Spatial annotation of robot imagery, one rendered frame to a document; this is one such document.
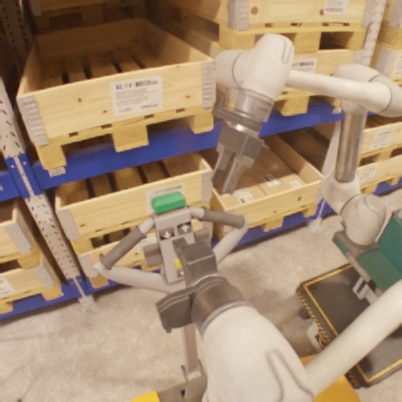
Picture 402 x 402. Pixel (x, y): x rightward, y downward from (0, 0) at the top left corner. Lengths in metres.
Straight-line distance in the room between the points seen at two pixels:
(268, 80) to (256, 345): 0.56
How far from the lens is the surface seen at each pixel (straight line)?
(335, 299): 1.98
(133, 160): 1.51
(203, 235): 0.81
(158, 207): 0.73
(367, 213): 1.48
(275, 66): 0.74
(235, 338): 0.40
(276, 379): 0.37
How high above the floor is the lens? 1.91
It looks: 42 degrees down
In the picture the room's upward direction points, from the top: 1 degrees counter-clockwise
